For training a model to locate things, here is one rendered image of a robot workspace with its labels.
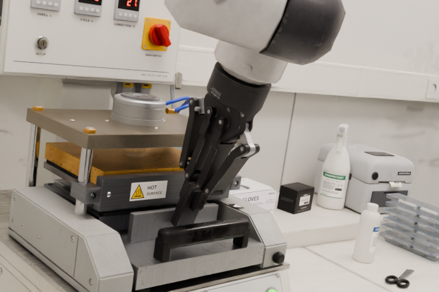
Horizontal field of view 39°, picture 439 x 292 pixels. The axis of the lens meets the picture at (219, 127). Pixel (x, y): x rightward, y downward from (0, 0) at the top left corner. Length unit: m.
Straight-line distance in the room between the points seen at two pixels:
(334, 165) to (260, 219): 0.89
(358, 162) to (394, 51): 0.55
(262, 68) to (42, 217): 0.35
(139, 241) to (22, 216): 0.17
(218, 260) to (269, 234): 0.11
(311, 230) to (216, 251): 0.79
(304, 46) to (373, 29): 1.52
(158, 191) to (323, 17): 0.37
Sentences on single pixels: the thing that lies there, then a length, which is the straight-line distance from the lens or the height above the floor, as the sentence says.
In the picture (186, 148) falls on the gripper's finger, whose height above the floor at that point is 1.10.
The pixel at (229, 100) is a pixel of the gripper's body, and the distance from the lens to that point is 0.74.
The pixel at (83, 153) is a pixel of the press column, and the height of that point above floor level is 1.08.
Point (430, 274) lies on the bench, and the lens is 1.63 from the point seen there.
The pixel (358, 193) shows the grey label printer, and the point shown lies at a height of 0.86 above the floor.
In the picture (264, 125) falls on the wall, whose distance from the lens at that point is 1.84.
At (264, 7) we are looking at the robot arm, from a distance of 0.60.
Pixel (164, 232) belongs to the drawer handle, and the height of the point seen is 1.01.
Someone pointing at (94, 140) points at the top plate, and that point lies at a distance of 0.80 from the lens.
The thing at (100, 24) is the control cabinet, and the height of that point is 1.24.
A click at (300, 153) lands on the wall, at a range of 1.98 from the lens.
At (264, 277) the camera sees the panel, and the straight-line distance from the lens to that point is 0.92.
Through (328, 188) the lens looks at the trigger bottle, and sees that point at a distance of 1.82.
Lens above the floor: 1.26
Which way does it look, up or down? 9 degrees down
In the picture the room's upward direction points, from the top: 8 degrees clockwise
